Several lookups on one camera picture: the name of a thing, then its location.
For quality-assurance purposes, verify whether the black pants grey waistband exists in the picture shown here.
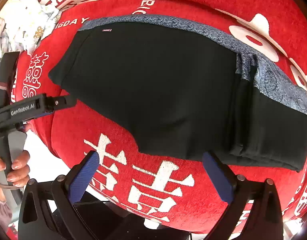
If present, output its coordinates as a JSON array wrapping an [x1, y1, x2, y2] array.
[[49, 15, 307, 172]]

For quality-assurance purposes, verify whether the person's left hand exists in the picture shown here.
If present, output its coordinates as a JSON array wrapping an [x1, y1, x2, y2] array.
[[0, 150, 30, 202]]

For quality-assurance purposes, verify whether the floral cloth pile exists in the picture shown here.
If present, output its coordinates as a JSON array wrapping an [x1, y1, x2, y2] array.
[[0, 0, 61, 61]]

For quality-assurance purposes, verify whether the red blanket white print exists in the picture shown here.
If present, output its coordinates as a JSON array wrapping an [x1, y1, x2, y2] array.
[[13, 0, 307, 233]]

